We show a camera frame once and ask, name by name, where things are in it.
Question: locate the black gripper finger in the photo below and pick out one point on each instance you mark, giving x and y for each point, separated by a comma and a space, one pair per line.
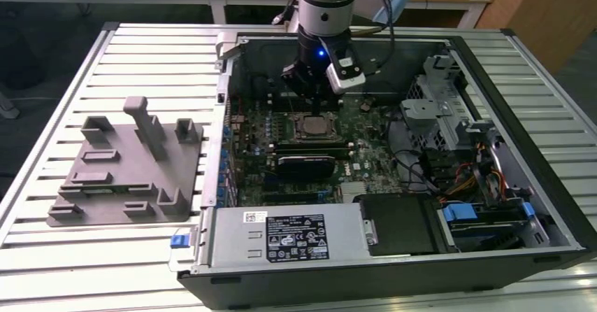
293, 79
319, 109

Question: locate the silver square CPU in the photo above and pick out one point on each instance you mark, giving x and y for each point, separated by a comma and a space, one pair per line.
313, 127

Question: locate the thin metal locking lever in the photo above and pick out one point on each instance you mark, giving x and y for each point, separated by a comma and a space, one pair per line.
290, 106

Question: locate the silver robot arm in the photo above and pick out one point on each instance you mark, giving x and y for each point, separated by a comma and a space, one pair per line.
326, 7

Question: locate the CPU socket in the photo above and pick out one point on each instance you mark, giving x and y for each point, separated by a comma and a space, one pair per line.
291, 140

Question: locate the round coin cell battery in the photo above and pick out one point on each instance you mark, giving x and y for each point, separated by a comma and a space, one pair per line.
366, 105

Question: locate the green motherboard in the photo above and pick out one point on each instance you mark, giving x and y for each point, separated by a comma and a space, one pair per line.
373, 144

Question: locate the black graphics card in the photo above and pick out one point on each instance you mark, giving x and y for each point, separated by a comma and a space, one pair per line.
305, 168

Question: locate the metal drive cage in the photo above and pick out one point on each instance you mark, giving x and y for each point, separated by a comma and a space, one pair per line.
426, 111

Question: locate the silver chipset heat sink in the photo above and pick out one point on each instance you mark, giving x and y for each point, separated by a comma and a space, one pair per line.
354, 192

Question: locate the black expansion slot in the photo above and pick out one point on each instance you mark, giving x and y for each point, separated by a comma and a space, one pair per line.
286, 197

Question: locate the black plastic cover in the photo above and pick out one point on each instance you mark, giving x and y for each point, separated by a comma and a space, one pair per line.
401, 224

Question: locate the grey power supply unit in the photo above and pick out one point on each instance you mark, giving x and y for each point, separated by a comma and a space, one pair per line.
233, 235

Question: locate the grey plastic parts rack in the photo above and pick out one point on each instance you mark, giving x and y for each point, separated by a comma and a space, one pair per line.
140, 172

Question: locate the blue disk carrier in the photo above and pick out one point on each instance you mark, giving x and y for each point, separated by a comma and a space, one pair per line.
458, 214

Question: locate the blue plastic latch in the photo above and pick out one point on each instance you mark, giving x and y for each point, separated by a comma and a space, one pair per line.
181, 241

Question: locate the black open PC case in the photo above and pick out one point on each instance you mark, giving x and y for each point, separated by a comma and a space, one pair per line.
326, 284

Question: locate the wooden cabinet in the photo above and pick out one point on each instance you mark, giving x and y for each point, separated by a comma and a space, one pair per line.
550, 11

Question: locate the white chair base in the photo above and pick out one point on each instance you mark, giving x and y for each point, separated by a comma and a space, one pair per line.
8, 111

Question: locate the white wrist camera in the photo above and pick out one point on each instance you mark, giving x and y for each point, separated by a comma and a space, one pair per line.
346, 81

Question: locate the silver case latch bracket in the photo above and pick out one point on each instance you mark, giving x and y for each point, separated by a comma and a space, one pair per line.
225, 41

